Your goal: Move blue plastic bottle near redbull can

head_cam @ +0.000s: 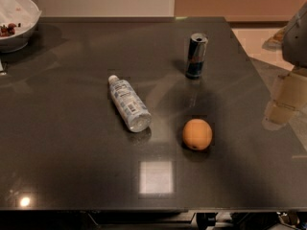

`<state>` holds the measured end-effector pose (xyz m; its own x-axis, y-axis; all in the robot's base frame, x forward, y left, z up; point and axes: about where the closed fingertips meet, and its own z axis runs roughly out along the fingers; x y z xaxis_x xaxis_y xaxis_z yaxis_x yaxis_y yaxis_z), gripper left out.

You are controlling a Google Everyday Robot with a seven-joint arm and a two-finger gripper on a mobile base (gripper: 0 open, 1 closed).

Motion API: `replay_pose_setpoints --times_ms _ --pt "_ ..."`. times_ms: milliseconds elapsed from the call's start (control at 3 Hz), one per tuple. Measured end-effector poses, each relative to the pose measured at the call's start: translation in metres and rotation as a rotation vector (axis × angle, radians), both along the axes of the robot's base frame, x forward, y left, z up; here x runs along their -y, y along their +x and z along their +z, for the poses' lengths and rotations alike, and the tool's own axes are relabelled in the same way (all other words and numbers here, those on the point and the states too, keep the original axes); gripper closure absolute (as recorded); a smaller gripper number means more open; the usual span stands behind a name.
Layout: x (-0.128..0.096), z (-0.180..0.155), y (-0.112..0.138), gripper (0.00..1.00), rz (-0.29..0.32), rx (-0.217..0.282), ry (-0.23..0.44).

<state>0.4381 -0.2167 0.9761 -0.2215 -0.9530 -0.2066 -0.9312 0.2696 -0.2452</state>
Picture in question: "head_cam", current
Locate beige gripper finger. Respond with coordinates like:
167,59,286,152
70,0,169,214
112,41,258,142
262,100,296,130
272,68,307,110

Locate clear blue-label plastic bottle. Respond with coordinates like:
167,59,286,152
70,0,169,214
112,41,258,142
108,75,152,133

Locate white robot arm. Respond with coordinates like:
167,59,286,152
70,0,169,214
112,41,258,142
262,3,307,130

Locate redbull can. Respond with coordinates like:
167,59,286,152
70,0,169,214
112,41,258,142
185,33,208,79

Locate orange fruit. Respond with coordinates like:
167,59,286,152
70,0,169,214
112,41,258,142
182,119,213,150

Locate white bowl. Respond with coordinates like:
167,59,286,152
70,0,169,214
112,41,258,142
0,0,43,54

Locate red berries in bowl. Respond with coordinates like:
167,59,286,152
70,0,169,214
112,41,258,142
0,23,21,37

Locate white paper in bowl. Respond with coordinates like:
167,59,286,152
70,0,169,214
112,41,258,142
0,0,41,26

